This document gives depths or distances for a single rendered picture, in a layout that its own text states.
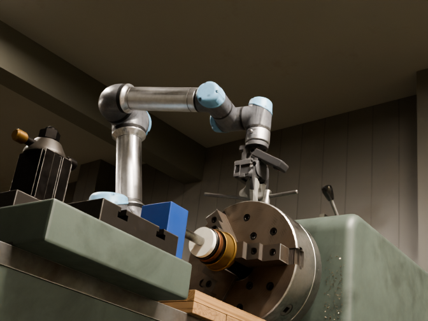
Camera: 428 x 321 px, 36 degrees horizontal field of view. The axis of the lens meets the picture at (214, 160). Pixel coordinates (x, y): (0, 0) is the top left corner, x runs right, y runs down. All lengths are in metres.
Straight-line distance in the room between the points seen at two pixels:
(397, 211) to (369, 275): 2.78
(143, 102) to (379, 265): 0.87
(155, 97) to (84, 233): 1.21
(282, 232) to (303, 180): 3.42
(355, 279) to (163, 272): 0.73
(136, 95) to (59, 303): 1.24
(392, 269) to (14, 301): 1.20
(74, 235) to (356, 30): 3.43
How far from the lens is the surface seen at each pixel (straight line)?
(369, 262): 1.73
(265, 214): 1.60
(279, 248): 1.50
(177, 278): 1.03
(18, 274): 0.90
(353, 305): 1.62
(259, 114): 2.02
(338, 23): 4.10
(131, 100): 2.10
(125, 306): 1.03
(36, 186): 1.20
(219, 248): 1.47
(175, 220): 1.34
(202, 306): 1.16
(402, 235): 4.41
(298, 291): 1.54
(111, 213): 0.97
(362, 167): 4.74
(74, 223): 0.88
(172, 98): 2.02
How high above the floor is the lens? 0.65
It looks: 24 degrees up
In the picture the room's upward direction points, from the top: 7 degrees clockwise
